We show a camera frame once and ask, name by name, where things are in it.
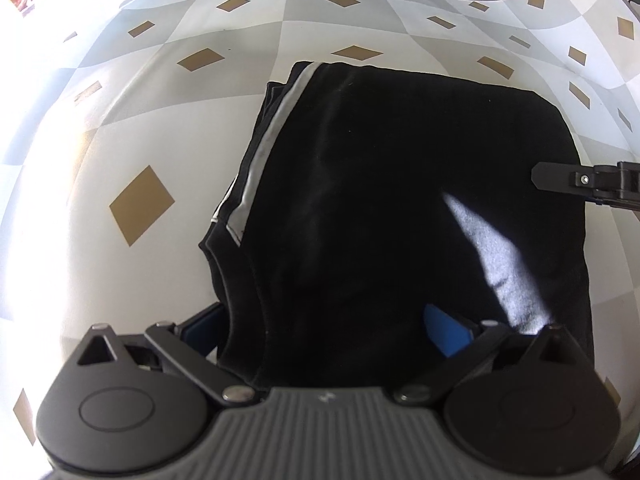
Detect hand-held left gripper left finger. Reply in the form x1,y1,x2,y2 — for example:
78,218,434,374
75,304,261,407

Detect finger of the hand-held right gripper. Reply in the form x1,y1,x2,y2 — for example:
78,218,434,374
531,160,640,212

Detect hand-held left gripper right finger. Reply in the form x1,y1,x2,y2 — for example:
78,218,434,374
392,304,584,406

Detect black pants with white stripes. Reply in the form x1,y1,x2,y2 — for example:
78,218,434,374
199,61,597,392

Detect grey white checkered bed sheet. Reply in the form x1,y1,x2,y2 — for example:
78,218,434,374
0,0,640,480

